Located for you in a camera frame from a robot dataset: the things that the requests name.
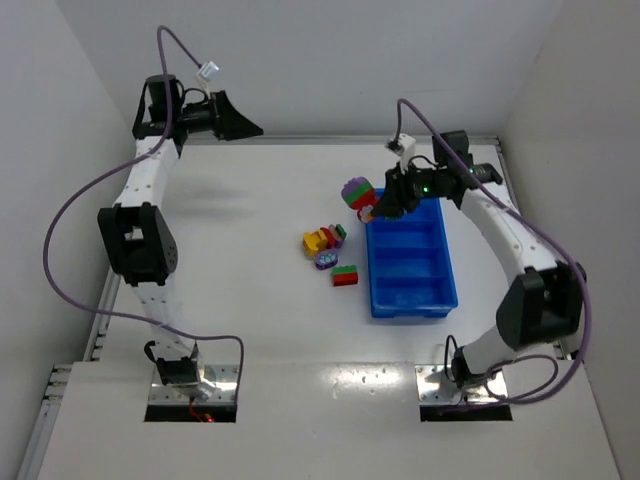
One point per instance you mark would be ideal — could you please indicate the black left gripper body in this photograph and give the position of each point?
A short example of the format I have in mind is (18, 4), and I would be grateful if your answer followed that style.
(219, 116)

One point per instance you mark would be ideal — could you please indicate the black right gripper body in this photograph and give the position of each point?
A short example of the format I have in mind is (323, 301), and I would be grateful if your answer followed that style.
(397, 186)

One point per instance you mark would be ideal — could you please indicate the red curved lego brick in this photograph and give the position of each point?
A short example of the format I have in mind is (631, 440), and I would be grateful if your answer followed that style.
(364, 198)

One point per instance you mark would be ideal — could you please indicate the red flower lego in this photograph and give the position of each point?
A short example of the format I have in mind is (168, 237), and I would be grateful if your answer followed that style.
(364, 214)

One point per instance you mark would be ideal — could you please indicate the green lego brick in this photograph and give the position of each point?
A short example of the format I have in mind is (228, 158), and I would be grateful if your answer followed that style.
(354, 194)
(344, 270)

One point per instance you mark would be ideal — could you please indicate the purple curved lego brick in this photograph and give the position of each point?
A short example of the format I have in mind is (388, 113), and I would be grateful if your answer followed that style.
(352, 184)

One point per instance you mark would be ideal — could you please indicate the purple flower lego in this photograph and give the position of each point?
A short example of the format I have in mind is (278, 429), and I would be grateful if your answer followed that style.
(326, 259)

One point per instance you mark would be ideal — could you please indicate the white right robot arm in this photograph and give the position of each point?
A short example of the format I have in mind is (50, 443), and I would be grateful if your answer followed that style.
(545, 299)

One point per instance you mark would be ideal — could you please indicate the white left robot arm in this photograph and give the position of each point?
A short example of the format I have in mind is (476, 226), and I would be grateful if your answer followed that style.
(139, 244)

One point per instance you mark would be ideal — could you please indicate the green lego in cluster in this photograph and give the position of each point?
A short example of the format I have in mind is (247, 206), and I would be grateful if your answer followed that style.
(341, 231)

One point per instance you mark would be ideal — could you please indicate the blue compartment bin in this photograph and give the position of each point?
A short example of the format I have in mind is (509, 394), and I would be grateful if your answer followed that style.
(409, 265)

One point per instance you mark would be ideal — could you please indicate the red lego in cluster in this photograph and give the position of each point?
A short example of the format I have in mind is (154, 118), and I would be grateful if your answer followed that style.
(327, 233)

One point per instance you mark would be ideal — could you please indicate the green top lego brick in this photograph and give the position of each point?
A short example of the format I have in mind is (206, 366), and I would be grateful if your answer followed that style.
(344, 270)

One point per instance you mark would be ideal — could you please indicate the yellow lego piece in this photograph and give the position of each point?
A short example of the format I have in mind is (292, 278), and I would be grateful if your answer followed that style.
(314, 242)

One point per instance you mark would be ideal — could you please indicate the red bottom lego brick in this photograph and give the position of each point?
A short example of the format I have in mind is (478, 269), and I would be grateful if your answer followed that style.
(345, 279)

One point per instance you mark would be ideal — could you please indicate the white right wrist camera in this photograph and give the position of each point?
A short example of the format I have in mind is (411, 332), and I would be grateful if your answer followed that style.
(404, 147)

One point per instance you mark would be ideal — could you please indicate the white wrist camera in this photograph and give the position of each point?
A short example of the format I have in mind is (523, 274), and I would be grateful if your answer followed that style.
(207, 72)
(404, 147)

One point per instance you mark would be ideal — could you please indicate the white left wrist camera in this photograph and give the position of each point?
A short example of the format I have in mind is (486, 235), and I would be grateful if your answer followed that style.
(207, 72)

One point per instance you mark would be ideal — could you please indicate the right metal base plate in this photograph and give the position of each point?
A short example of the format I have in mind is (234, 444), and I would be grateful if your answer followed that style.
(435, 390)

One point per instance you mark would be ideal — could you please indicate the metal base plate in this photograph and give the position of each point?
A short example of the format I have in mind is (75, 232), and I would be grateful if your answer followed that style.
(217, 389)
(435, 390)

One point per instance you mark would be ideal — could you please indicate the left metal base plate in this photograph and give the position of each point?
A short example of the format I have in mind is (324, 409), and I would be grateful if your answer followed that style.
(217, 389)

